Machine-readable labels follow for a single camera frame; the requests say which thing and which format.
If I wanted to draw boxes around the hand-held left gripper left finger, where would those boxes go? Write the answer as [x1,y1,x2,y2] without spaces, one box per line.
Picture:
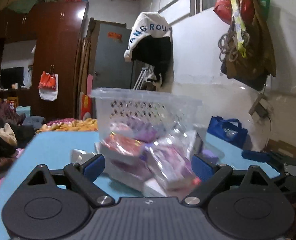
[26,154,115,208]

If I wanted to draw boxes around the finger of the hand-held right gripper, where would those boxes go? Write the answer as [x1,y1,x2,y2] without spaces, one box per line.
[242,150,296,173]
[275,171,296,199]

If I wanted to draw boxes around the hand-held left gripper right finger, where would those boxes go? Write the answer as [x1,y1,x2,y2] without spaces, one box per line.
[182,155,275,207]

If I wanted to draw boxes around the white box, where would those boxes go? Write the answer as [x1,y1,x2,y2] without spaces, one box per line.
[142,177,168,198]
[72,149,98,170]

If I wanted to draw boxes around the pink-purple packet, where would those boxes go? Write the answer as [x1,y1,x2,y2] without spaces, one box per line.
[145,130,201,190]

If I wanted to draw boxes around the red-orange packet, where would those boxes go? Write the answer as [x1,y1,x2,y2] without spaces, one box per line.
[102,132,145,159]

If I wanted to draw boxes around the purple packet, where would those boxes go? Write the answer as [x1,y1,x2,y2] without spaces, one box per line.
[105,157,153,188]
[127,119,163,143]

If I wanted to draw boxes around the clear plastic basket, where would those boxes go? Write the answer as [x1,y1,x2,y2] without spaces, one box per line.
[89,87,203,155]

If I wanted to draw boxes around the cardboard piece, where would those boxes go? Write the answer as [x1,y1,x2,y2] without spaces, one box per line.
[266,140,296,164]

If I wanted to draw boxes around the blue tote bag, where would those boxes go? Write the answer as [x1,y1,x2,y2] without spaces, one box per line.
[207,116,248,148]

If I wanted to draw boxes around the yellow blanket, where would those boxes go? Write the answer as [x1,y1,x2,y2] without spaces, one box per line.
[38,119,98,133]

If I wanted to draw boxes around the red gift bag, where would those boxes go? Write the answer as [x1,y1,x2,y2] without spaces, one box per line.
[80,94,92,120]

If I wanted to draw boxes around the pink board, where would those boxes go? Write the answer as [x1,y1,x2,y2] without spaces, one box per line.
[87,74,93,98]

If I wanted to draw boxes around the brown hanging bag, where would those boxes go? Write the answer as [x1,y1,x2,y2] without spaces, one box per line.
[221,0,277,90]

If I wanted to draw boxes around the red and white plastic bag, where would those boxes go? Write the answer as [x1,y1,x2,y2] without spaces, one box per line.
[38,70,59,102]

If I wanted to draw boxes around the dark clothes pile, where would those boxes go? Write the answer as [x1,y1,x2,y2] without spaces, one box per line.
[0,92,36,173]

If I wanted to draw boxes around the wooden boards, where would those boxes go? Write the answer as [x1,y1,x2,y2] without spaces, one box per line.
[74,37,91,120]

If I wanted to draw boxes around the metal crutches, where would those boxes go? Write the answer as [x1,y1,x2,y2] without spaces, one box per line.
[133,65,154,90]

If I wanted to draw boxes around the grey door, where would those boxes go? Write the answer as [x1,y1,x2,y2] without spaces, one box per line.
[89,20,138,90]

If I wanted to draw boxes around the dark red wooden wardrobe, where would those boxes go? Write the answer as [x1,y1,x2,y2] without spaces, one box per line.
[0,1,88,120]

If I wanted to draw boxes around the black television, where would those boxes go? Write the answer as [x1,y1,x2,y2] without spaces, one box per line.
[1,67,25,89]

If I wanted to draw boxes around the green hanging bag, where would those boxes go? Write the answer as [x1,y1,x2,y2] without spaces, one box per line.
[259,0,270,15]

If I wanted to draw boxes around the red hanging bag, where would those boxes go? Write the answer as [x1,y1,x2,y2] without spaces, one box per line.
[213,0,255,25]

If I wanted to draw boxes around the white and black hoodie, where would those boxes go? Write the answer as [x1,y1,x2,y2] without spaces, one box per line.
[124,12,174,92]

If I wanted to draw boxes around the green cloth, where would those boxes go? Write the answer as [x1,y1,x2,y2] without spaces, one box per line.
[8,0,63,14]

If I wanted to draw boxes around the wall power adapter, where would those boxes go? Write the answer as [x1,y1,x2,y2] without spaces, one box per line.
[249,92,274,123]

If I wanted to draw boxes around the coiled rope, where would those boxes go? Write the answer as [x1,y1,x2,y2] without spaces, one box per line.
[218,31,250,63]

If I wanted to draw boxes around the yellow-green strap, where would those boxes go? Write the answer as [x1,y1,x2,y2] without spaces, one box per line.
[225,0,248,58]

